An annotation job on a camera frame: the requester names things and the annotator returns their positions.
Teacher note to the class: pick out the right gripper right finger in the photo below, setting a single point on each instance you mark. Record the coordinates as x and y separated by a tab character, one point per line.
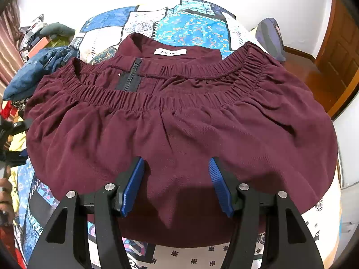
288	241

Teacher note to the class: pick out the white sticker suitcase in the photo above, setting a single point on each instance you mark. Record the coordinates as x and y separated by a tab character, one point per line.
349	220

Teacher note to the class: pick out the maroon button shirt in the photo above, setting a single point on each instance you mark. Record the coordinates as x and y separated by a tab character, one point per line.
177	110

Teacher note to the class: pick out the yellow duck print shirt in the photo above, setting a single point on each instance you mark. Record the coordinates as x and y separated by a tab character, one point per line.
18	143

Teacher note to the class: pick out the black patterned folded garment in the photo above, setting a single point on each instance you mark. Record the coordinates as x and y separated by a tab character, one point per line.
20	105

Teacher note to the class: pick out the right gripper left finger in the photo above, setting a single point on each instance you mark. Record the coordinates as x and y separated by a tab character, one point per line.
64	242

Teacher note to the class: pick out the orange jacket sleeve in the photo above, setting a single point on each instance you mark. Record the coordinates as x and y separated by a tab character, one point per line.
8	239

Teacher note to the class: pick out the folded blue denim garment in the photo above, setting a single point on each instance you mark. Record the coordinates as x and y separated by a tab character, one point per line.
45	62

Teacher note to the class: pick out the green patterned storage box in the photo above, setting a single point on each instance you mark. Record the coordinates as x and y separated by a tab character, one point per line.
58	41

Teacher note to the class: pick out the person left hand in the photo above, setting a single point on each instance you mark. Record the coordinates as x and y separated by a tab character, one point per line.
7	211

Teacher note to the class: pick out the red toy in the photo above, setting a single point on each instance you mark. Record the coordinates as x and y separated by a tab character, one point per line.
8	111

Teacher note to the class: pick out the purple grey backpack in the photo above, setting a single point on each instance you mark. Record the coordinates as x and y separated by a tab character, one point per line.
269	36

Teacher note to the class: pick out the orange box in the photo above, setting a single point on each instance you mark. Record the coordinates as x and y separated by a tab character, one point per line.
42	43

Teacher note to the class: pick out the clutter pile of clothes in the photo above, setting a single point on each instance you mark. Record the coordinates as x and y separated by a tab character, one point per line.
39	29

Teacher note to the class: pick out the red striped curtain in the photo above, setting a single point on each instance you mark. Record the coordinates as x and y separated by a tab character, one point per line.
11	37

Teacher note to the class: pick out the wooden wardrobe frame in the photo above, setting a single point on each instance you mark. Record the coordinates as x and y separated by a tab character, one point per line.
332	75

